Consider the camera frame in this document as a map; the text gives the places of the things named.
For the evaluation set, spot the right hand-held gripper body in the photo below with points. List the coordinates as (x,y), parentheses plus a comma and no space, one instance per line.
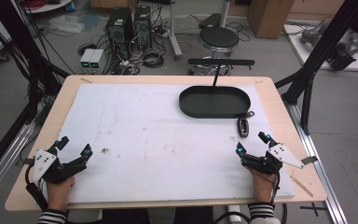
(265,163)

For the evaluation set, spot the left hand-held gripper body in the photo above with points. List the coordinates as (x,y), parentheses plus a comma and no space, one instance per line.
(43,165)

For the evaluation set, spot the black oval tray with hanger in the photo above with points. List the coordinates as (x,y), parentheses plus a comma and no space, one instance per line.
(214,104)

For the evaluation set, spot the person's right hand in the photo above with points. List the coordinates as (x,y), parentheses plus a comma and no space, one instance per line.
(263,188)

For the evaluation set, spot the person's left hand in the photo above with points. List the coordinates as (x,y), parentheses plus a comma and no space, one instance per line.
(58,194)

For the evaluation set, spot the thin wooden stick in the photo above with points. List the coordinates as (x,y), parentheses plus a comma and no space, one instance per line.
(301,186)

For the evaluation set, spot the white cylinder under table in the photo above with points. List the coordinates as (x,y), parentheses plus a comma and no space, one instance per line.
(234,213)

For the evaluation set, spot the white foam mat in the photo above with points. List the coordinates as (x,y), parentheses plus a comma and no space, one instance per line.
(155,140)

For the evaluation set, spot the white power supply box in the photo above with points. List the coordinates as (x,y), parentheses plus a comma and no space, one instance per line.
(96,60)
(86,59)

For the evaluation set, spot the white floor board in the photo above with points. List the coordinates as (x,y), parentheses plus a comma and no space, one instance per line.
(310,56)

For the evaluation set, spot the black round stool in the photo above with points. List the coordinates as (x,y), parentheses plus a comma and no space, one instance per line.
(218,38)

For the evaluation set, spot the grey robot device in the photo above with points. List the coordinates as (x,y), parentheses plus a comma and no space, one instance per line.
(341,46)

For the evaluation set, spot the clear plastic bag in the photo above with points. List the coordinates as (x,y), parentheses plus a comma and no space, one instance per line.
(66,23)

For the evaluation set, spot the brown cardboard box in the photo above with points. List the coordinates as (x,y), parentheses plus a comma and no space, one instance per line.
(270,17)

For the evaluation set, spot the large black computer tower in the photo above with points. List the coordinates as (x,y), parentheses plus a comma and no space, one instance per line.
(119,31)

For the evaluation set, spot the black foot pedal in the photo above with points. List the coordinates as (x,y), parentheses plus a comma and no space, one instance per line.
(210,20)

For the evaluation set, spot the white metal stand leg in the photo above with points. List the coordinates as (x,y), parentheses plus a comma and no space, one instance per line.
(174,34)

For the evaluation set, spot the white round table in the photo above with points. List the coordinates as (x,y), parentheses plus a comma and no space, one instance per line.
(48,6)

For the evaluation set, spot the slim black computer tower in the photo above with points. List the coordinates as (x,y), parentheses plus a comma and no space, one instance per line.
(142,26)

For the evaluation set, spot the aluminium rail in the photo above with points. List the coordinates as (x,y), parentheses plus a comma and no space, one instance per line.
(3,161)
(320,168)

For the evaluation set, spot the black metal frame post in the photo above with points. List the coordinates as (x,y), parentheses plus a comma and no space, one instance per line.
(28,62)
(320,53)

